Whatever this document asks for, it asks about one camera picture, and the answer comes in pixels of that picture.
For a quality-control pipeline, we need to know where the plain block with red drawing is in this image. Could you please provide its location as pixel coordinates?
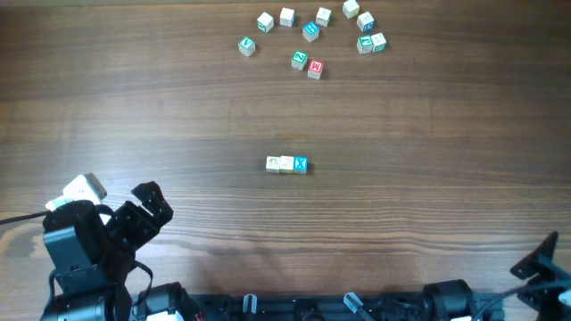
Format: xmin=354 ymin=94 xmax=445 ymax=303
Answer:
xmin=266 ymin=156 xmax=281 ymax=173

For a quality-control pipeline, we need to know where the plain block with yellow side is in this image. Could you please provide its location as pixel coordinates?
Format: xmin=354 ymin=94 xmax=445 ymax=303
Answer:
xmin=279 ymin=156 xmax=294 ymax=173

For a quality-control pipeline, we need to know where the blue letter X block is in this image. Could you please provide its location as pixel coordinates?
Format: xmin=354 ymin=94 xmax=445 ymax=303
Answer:
xmin=294 ymin=156 xmax=309 ymax=174

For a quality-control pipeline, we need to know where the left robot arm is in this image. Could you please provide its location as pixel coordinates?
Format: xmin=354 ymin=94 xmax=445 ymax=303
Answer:
xmin=42 ymin=181 xmax=204 ymax=321

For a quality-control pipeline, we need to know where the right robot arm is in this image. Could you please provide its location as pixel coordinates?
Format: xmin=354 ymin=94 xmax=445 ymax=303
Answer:
xmin=420 ymin=231 xmax=570 ymax=321

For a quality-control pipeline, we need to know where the green letter V block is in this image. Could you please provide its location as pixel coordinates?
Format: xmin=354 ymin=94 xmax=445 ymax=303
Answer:
xmin=238 ymin=37 xmax=256 ymax=57

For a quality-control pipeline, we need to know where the green letter Z block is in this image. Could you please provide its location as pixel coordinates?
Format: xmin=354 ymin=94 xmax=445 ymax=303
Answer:
xmin=291 ymin=51 xmax=308 ymax=70

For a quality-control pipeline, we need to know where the red letter M block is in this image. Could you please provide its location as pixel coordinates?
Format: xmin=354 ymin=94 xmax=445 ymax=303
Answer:
xmin=308 ymin=59 xmax=324 ymax=79

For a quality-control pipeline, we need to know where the plain wooden block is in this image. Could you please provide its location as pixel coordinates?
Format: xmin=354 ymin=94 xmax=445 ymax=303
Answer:
xmin=279 ymin=7 xmax=295 ymax=28

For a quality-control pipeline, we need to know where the blue letter H block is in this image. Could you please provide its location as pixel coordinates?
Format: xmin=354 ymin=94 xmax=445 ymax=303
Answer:
xmin=302 ymin=21 xmax=320 ymax=42

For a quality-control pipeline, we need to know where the plain block with green side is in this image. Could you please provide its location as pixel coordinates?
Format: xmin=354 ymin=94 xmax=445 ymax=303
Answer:
xmin=315 ymin=7 xmax=332 ymax=27

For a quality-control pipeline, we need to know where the green letter J block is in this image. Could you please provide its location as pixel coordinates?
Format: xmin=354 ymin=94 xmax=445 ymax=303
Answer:
xmin=357 ymin=35 xmax=374 ymax=54

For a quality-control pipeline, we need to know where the block with green drawing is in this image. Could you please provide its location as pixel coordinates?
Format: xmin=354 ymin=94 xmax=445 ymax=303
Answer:
xmin=371 ymin=33 xmax=387 ymax=53

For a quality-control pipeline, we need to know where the block with blue side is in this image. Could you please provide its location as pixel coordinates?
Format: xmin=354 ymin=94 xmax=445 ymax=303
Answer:
xmin=357 ymin=12 xmax=375 ymax=32

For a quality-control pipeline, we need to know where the right black cable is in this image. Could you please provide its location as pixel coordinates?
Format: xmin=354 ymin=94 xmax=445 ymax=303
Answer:
xmin=470 ymin=280 xmax=571 ymax=321

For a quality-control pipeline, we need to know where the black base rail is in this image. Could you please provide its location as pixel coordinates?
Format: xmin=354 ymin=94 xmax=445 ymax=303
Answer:
xmin=178 ymin=292 xmax=505 ymax=321

